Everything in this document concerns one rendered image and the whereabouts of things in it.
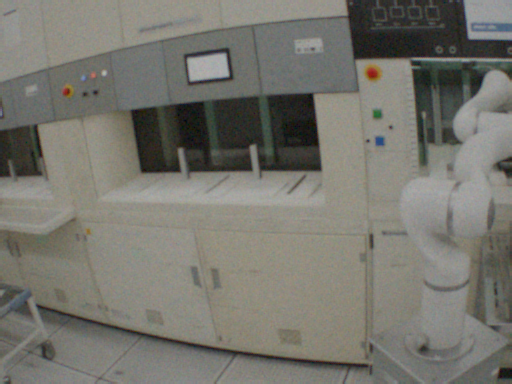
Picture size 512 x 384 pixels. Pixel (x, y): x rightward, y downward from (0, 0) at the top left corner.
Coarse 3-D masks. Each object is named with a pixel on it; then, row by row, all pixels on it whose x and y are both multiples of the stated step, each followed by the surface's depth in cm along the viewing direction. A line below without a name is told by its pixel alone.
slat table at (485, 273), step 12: (492, 240) 154; (504, 240) 156; (480, 252) 162; (492, 252) 147; (504, 252) 144; (480, 264) 163; (504, 264) 137; (480, 276) 165; (492, 276) 132; (504, 276) 130; (480, 288) 166; (492, 288) 126; (480, 300) 168; (492, 300) 120; (504, 300) 120; (492, 312) 115; (504, 312) 113; (492, 324) 110; (504, 324) 109; (504, 348) 170
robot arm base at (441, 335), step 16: (464, 288) 99; (432, 304) 102; (448, 304) 100; (464, 304) 101; (432, 320) 103; (448, 320) 101; (416, 336) 112; (432, 336) 104; (448, 336) 102; (464, 336) 107; (416, 352) 106; (432, 352) 104; (448, 352) 103; (464, 352) 101
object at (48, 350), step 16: (0, 288) 233; (16, 288) 232; (16, 304) 219; (32, 304) 232; (0, 320) 207; (16, 320) 246; (32, 336) 230; (16, 352) 216; (48, 352) 239; (0, 368) 203
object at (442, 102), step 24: (384, 0) 150; (408, 0) 147; (432, 0) 143; (384, 24) 153; (408, 24) 150; (432, 24) 146; (432, 96) 233; (456, 96) 233; (432, 120) 242; (384, 144) 169
